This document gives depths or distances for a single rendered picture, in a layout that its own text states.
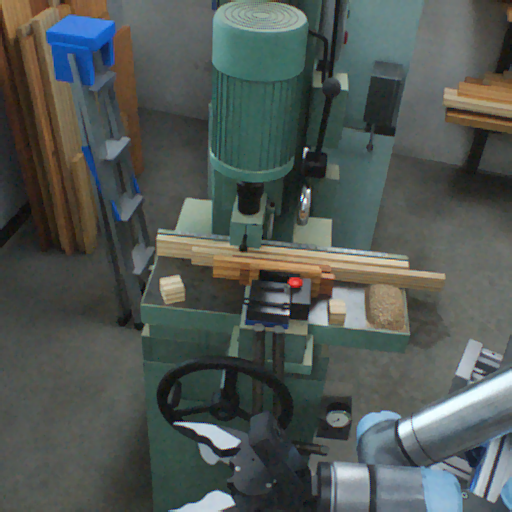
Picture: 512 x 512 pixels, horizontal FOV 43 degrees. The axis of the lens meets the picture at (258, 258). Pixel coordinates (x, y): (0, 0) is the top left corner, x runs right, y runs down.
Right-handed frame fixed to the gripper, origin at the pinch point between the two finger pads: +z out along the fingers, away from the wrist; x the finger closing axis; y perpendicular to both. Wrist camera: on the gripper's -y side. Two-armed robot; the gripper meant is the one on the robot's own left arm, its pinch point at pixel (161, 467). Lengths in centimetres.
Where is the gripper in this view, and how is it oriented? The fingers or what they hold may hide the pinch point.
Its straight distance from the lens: 82.0
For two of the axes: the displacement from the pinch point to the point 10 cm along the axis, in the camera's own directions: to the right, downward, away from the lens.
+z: -10.0, -0.8, 0.0
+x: 0.5, -5.2, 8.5
